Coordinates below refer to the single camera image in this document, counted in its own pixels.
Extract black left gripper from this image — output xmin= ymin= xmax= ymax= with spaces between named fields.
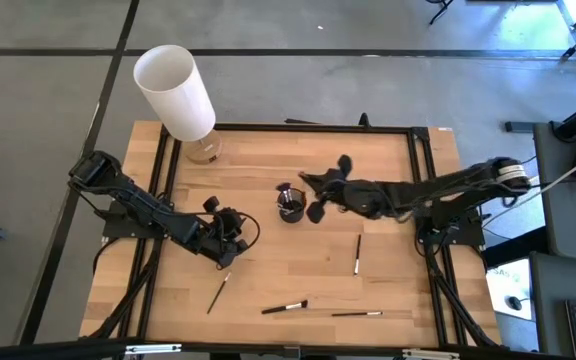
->
xmin=201 ymin=195 xmax=250 ymax=270

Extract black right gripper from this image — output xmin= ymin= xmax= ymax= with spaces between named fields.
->
xmin=298 ymin=153 xmax=355 ymax=225

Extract thin black makeup brush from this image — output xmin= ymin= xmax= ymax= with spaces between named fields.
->
xmin=330 ymin=310 xmax=384 ymax=318
xmin=352 ymin=233 xmax=363 ymax=277
xmin=205 ymin=270 xmax=233 ymax=316

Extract dark fluffy head makeup brush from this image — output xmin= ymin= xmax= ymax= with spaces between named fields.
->
xmin=260 ymin=299 xmax=310 ymax=316

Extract black round brush cup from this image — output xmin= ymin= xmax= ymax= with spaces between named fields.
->
xmin=276 ymin=187 xmax=308 ymax=224

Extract white shade table lamp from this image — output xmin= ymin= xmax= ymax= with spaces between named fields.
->
xmin=132 ymin=44 xmax=224 ymax=166

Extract short grey bar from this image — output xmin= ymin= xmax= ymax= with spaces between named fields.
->
xmin=504 ymin=120 xmax=537 ymax=134

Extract white printed pad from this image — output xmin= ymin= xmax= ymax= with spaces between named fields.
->
xmin=485 ymin=257 xmax=534 ymax=322

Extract black stand legs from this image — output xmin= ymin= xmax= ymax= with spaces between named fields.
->
xmin=426 ymin=0 xmax=455 ymax=26

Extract grey office desk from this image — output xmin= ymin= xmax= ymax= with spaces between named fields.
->
xmin=532 ymin=122 xmax=576 ymax=266

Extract grey desk with keyboard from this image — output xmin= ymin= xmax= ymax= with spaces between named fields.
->
xmin=528 ymin=251 xmax=576 ymax=359

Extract silver metal bracket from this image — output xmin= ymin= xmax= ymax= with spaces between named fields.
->
xmin=125 ymin=343 xmax=182 ymax=355
xmin=401 ymin=348 xmax=462 ymax=360

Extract long white cable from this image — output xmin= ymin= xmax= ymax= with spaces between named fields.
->
xmin=527 ymin=147 xmax=576 ymax=197

